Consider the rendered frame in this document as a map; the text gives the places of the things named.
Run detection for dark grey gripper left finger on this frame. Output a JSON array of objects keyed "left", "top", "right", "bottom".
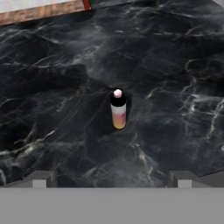
[{"left": 2, "top": 170, "right": 58, "bottom": 189}]

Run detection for small black pink-capped bottle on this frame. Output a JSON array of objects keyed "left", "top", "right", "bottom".
[{"left": 109, "top": 88, "right": 128, "bottom": 130}]

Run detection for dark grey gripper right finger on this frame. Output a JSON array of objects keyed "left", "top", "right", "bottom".
[{"left": 168, "top": 170, "right": 224, "bottom": 189}]

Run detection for wooden stool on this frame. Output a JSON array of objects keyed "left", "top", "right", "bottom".
[{"left": 0, "top": 0, "right": 93, "bottom": 26}]

